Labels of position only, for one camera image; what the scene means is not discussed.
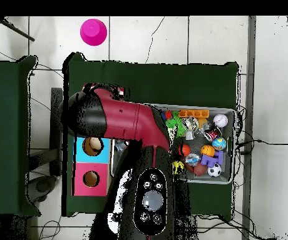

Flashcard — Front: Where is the wire mesh bin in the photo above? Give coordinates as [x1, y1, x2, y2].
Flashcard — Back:
[110, 102, 236, 185]

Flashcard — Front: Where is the purple foam toy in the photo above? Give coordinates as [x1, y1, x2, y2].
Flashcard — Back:
[200, 150, 225, 168]

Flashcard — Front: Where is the orange basketball toy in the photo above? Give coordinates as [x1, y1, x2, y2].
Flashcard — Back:
[200, 144, 216, 158]

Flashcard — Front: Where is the brown football toy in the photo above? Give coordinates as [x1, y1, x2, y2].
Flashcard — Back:
[193, 163, 208, 176]

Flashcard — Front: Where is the dark green side table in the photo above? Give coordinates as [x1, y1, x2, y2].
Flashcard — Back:
[0, 55, 39, 217]

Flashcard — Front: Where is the black floor cable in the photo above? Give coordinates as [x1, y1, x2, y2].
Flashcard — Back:
[236, 139, 288, 156]

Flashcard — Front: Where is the red rubber ball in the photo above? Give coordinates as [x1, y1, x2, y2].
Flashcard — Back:
[178, 144, 192, 158]

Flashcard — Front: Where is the wooden box with three holes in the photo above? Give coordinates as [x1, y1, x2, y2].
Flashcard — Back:
[72, 136, 111, 197]

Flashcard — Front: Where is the globe print ball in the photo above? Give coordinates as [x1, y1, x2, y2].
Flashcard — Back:
[211, 136, 227, 151]

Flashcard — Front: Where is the white baseball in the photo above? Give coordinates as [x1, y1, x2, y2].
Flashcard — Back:
[213, 113, 229, 129]

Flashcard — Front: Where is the green spiky ball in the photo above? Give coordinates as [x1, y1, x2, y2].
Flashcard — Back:
[165, 111, 187, 138]

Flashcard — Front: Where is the pink plastic cup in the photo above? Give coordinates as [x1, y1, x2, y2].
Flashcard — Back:
[80, 18, 108, 47]

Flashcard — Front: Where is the orange plastic tray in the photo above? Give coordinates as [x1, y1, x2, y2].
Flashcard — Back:
[178, 109, 210, 119]

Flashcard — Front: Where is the plain yellow ball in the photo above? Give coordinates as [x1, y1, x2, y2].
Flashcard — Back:
[172, 160, 185, 175]

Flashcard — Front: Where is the black and white soccer ball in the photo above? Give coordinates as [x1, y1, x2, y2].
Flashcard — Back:
[207, 162, 222, 178]

